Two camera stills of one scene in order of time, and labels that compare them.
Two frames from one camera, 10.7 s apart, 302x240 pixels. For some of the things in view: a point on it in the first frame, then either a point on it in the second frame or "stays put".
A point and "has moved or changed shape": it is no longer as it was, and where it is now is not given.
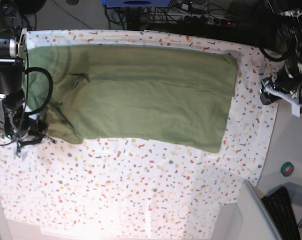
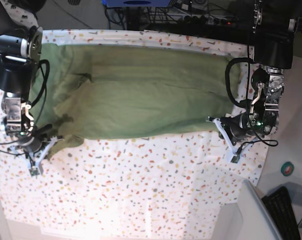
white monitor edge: x=257 y=222 stays put
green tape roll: x=287 y=169 stays put
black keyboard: x=278 y=204 stays put
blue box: x=135 y=3 stays put
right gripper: x=289 y=79 → x=237 y=127
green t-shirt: x=178 y=96 has moved or changed shape
